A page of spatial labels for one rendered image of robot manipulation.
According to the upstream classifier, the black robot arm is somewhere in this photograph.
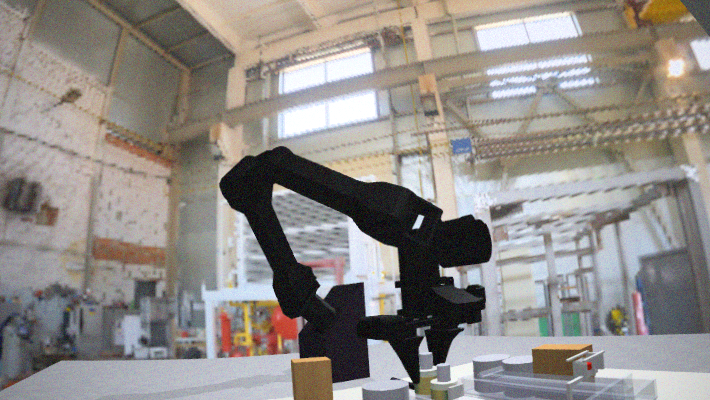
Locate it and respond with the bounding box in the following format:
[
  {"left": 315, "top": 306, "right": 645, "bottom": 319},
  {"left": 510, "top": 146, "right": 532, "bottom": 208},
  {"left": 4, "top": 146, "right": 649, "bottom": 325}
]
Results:
[{"left": 219, "top": 146, "right": 492, "bottom": 333}]

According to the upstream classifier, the brown rectangular block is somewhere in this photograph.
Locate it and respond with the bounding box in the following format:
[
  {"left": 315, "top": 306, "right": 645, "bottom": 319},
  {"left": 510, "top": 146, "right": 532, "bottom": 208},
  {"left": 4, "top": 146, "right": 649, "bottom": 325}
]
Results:
[{"left": 532, "top": 344, "right": 593, "bottom": 376}]

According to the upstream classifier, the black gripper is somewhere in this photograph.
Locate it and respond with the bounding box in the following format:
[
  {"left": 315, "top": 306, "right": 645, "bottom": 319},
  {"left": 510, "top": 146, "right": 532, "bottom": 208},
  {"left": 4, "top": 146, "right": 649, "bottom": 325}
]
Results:
[{"left": 357, "top": 270, "right": 464, "bottom": 384}]

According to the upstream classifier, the tan cardboard box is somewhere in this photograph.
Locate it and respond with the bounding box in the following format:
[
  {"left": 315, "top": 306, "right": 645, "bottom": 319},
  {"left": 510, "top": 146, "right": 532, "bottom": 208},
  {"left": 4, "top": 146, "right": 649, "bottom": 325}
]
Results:
[{"left": 291, "top": 357, "right": 333, "bottom": 400}]

